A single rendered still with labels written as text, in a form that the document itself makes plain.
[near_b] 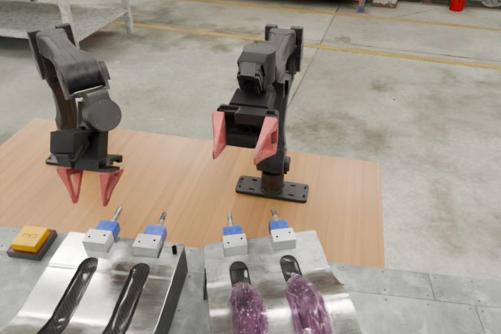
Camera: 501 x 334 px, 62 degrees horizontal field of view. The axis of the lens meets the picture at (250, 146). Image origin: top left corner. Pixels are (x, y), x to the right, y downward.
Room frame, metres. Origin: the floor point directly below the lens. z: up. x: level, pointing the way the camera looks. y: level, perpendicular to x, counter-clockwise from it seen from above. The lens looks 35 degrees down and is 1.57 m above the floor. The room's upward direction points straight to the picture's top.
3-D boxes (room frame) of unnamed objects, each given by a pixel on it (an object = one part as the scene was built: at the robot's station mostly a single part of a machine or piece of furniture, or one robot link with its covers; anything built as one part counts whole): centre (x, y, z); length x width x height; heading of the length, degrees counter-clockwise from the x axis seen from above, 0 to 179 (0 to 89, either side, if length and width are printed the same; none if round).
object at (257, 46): (0.70, -0.03, 1.24); 0.12 x 0.09 x 0.12; 167
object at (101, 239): (0.65, 0.31, 0.89); 0.13 x 0.05 x 0.05; 172
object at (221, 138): (0.55, 0.03, 1.20); 0.09 x 0.07 x 0.07; 167
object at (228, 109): (0.61, 0.00, 1.20); 0.10 x 0.07 x 0.07; 77
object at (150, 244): (0.63, 0.21, 0.89); 0.13 x 0.05 x 0.05; 172
